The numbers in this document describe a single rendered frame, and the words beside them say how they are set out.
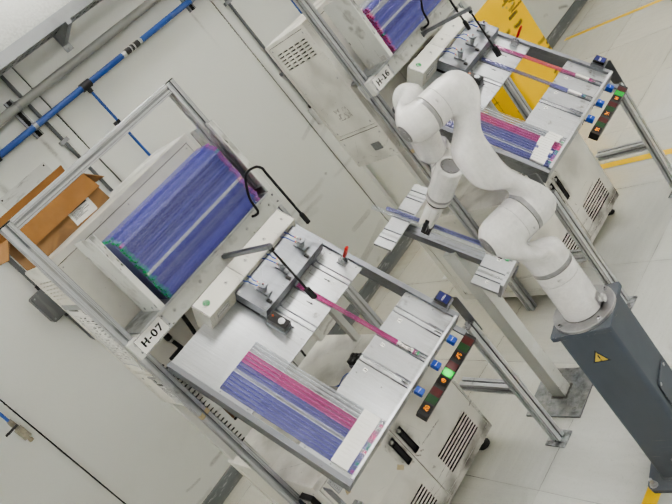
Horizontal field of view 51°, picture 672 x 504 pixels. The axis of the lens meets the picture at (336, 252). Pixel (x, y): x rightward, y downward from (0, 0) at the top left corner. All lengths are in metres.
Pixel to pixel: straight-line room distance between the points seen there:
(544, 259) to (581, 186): 1.67
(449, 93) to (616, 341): 0.84
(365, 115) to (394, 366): 1.29
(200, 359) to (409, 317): 0.72
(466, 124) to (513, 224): 0.29
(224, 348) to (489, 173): 1.07
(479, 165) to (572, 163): 1.77
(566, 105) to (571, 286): 1.33
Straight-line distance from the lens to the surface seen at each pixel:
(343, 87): 3.18
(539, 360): 2.91
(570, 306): 2.08
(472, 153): 1.83
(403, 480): 2.75
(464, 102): 1.82
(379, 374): 2.34
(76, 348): 3.84
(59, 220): 2.64
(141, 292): 2.34
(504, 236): 1.90
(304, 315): 2.43
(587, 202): 3.64
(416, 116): 1.77
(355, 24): 3.08
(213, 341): 2.42
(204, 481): 4.16
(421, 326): 2.43
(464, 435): 2.94
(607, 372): 2.22
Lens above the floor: 1.95
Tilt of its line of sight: 20 degrees down
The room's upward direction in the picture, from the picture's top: 41 degrees counter-clockwise
